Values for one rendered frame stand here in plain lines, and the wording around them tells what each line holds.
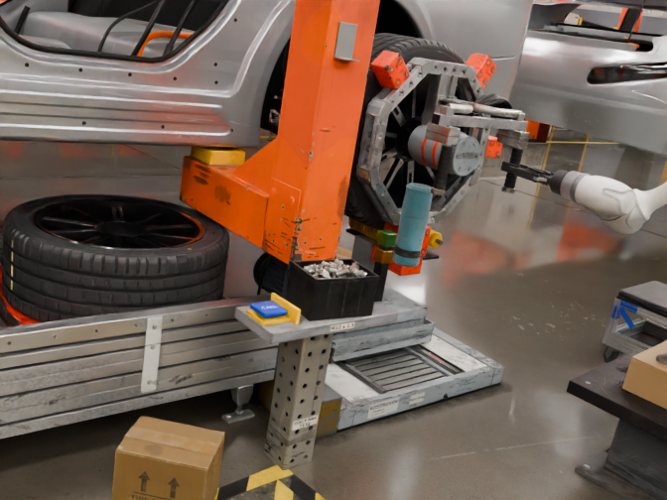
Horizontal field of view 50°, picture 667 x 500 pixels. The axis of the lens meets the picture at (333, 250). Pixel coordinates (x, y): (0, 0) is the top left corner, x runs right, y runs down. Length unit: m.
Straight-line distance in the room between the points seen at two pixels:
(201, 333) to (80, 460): 0.45
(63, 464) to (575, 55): 3.88
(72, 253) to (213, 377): 0.52
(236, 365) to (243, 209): 0.46
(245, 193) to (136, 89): 0.43
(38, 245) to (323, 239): 0.77
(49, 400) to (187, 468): 0.40
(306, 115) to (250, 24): 0.56
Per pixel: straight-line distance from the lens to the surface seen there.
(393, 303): 2.73
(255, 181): 2.17
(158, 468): 1.77
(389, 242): 1.99
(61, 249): 2.04
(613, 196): 2.20
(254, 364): 2.18
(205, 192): 2.38
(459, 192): 2.59
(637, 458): 2.39
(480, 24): 3.09
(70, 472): 2.02
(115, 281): 2.01
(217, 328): 2.05
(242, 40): 2.40
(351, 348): 2.52
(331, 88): 1.93
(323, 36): 1.91
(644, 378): 2.29
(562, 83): 4.90
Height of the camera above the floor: 1.17
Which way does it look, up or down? 17 degrees down
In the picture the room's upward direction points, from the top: 10 degrees clockwise
